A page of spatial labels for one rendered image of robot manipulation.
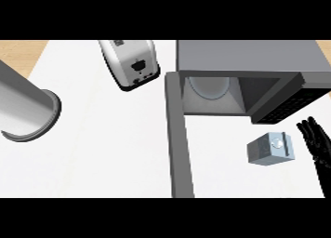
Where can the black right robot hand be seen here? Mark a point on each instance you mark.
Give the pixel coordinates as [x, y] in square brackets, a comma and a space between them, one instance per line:
[323, 152]

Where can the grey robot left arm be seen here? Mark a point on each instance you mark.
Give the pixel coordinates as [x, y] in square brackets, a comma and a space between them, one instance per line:
[16, 100]

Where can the pale blue milk carton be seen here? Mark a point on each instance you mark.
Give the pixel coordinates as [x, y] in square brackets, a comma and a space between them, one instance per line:
[270, 149]

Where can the grey microwave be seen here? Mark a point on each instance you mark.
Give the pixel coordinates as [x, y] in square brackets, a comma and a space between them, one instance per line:
[258, 74]

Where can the grey microwave door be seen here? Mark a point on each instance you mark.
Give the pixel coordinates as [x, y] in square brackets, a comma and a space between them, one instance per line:
[177, 136]

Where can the white toaster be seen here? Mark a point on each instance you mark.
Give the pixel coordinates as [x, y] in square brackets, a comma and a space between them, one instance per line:
[131, 63]

